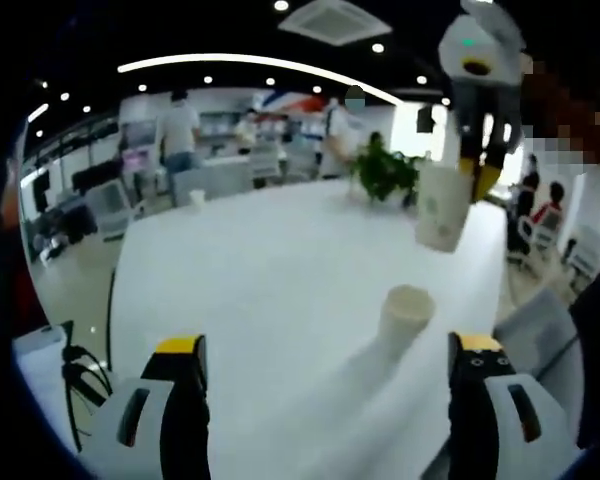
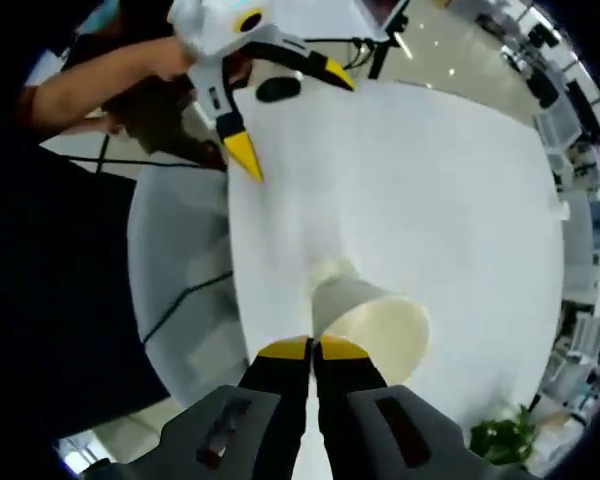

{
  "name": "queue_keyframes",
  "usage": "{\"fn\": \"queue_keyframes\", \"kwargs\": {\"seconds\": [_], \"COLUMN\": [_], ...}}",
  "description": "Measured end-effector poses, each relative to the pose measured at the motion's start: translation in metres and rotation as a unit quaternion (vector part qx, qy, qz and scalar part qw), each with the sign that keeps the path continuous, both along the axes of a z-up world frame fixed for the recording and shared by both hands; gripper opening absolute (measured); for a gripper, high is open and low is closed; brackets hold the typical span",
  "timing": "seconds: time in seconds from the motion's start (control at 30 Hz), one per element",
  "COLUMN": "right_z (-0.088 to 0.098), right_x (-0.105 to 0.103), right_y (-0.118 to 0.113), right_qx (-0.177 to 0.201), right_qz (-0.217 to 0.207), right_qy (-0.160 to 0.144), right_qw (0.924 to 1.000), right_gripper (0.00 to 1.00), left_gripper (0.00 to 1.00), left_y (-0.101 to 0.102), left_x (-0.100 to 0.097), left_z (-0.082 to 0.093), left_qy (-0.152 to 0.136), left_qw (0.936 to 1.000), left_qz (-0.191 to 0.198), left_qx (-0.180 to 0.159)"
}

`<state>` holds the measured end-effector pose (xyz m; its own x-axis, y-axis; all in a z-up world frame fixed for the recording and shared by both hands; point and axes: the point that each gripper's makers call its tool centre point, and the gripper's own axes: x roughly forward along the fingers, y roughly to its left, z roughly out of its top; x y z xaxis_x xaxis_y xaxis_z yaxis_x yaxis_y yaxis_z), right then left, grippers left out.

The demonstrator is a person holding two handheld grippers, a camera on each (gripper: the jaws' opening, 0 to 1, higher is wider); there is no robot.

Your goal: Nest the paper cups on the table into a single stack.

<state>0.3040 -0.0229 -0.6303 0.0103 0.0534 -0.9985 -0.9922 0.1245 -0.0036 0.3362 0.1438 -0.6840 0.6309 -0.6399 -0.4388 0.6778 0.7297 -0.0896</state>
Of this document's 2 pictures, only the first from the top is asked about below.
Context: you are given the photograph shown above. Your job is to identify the red banner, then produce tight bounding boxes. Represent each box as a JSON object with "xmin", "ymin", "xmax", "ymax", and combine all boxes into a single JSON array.
[{"xmin": 0, "ymin": 154, "xmax": 24, "ymax": 226}]

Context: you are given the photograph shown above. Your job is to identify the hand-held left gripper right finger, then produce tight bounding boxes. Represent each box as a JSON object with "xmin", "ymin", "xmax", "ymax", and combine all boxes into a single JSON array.
[{"xmin": 447, "ymin": 331, "xmax": 586, "ymax": 480}]

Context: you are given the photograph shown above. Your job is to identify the pink lit monitor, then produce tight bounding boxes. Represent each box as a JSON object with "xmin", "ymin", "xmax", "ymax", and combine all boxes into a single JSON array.
[{"xmin": 122, "ymin": 149, "xmax": 151, "ymax": 174}]

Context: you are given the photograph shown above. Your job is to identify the white chairs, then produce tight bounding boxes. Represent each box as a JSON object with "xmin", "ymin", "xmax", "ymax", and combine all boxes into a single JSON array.
[{"xmin": 504, "ymin": 214, "xmax": 600, "ymax": 291}]

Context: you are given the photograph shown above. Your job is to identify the dark cluttered desk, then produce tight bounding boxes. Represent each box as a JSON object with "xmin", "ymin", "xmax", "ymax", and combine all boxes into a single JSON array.
[{"xmin": 32, "ymin": 172, "xmax": 121, "ymax": 261}]

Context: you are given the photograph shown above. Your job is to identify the white table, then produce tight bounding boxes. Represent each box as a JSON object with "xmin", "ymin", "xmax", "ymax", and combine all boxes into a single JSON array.
[{"xmin": 108, "ymin": 178, "xmax": 510, "ymax": 480}]

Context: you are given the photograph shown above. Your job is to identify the curved ceiling light strip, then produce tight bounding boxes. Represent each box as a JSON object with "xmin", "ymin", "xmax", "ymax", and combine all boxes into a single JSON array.
[{"xmin": 117, "ymin": 53, "xmax": 406, "ymax": 107}]

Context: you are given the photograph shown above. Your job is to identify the white storage shelves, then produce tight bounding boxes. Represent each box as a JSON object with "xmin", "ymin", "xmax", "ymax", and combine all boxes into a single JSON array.
[{"xmin": 199, "ymin": 107, "xmax": 326, "ymax": 161}]

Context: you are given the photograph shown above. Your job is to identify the grey office chair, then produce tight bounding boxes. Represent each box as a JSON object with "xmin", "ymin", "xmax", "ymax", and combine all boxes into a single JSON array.
[{"xmin": 494, "ymin": 288, "xmax": 584, "ymax": 396}]

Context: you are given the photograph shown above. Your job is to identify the green print paper cup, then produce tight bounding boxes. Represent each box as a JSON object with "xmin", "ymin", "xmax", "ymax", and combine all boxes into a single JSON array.
[
  {"xmin": 413, "ymin": 165, "xmax": 475, "ymax": 252},
  {"xmin": 378, "ymin": 283, "xmax": 437, "ymax": 364}
]

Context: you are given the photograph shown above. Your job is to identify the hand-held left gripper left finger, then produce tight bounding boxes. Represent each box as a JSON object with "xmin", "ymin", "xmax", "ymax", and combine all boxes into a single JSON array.
[{"xmin": 82, "ymin": 333, "xmax": 212, "ymax": 480}]

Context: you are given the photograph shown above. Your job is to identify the black cable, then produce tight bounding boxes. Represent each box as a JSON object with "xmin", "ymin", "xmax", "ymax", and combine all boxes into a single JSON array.
[{"xmin": 105, "ymin": 269, "xmax": 119, "ymax": 371}]

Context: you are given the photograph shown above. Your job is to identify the ceiling air vent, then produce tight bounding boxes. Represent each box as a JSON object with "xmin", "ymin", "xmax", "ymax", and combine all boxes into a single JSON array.
[{"xmin": 278, "ymin": 0, "xmax": 394, "ymax": 47}]

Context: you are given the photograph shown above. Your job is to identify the striped wall graphic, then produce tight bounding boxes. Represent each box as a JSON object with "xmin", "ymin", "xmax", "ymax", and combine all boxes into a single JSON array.
[{"xmin": 257, "ymin": 89, "xmax": 329, "ymax": 114}]

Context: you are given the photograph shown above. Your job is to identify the grey upholstered chair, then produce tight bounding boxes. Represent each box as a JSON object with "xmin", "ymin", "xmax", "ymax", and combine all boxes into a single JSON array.
[{"xmin": 169, "ymin": 159, "xmax": 254, "ymax": 206}]

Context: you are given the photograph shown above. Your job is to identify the wall screen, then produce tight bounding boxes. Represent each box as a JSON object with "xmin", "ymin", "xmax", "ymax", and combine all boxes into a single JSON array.
[{"xmin": 122, "ymin": 119, "xmax": 159, "ymax": 146}]

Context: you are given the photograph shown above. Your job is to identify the side desk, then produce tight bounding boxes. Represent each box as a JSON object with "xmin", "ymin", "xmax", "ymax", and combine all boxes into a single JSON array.
[{"xmin": 12, "ymin": 324, "xmax": 81, "ymax": 441}]

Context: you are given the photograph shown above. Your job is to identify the group of ceiling spotlights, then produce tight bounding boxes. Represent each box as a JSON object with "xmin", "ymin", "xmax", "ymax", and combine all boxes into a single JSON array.
[{"xmin": 34, "ymin": 0, "xmax": 454, "ymax": 144}]

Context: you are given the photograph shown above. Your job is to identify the black tripod stand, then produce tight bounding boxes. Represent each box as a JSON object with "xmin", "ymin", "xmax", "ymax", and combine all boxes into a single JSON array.
[{"xmin": 59, "ymin": 319, "xmax": 114, "ymax": 454}]

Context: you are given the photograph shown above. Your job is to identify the potted green plant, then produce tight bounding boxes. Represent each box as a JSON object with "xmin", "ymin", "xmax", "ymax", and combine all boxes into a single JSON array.
[{"xmin": 348, "ymin": 132, "xmax": 424, "ymax": 206}]

